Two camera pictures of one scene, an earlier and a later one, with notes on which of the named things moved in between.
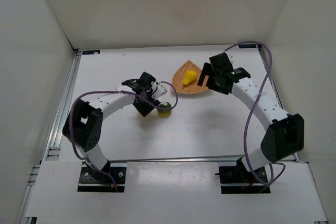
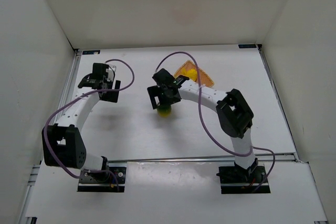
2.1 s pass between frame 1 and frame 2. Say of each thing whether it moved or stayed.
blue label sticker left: stayed
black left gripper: moved
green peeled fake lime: stayed
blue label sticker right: stayed
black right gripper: moved
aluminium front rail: stayed
